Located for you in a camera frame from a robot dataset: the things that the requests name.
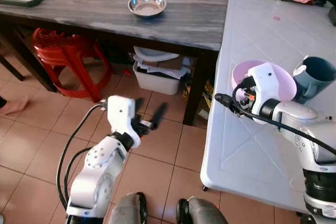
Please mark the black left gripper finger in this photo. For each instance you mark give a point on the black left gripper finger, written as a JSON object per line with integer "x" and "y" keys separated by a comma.
{"x": 160, "y": 115}
{"x": 139, "y": 109}

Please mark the pink plastic bowl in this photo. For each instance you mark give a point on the pink plastic bowl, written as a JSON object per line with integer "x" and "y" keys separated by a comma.
{"x": 289, "y": 85}

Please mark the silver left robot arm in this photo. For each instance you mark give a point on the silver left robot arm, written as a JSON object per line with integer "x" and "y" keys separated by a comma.
{"x": 97, "y": 174}

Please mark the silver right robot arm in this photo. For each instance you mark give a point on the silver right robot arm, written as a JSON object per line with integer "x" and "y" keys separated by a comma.
{"x": 307, "y": 124}

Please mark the white plastic storage bin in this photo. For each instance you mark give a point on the white plastic storage bin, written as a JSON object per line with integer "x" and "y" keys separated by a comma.
{"x": 155, "y": 80}

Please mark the white plastic folding table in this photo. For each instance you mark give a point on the white plastic folding table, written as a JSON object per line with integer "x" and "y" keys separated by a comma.
{"x": 262, "y": 145}

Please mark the teal plastic mug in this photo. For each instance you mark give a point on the teal plastic mug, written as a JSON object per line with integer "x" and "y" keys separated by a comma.
{"x": 315, "y": 77}

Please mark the grey left robot leg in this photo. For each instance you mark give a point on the grey left robot leg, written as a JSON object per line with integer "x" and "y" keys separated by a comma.
{"x": 126, "y": 211}

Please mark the grey robot leg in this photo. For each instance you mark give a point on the grey robot leg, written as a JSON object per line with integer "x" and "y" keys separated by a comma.
{"x": 126, "y": 211}
{"x": 202, "y": 213}

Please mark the red plastic stool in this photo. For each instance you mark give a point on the red plastic stool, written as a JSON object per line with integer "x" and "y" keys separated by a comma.
{"x": 68, "y": 59}

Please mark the grey wood dark-legged table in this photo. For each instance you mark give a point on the grey wood dark-legged table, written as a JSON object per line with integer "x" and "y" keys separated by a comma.
{"x": 105, "y": 22}

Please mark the stainless steel bowl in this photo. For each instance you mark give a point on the stainless steel bowl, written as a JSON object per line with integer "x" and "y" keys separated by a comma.
{"x": 147, "y": 6}

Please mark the grey right robot leg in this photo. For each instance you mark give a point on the grey right robot leg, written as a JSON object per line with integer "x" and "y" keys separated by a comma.
{"x": 202, "y": 213}

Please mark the small black object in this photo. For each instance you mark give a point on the small black object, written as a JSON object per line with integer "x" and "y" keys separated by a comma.
{"x": 333, "y": 15}

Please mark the bare person foot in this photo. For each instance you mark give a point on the bare person foot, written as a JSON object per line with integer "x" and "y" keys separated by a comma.
{"x": 13, "y": 106}

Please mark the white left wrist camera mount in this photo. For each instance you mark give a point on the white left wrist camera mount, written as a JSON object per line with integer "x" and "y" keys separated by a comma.
{"x": 122, "y": 115}

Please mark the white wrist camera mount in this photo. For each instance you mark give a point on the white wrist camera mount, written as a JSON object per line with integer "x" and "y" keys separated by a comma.
{"x": 122, "y": 115}
{"x": 266, "y": 85}

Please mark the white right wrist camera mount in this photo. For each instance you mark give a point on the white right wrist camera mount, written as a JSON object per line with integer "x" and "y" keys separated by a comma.
{"x": 266, "y": 85}

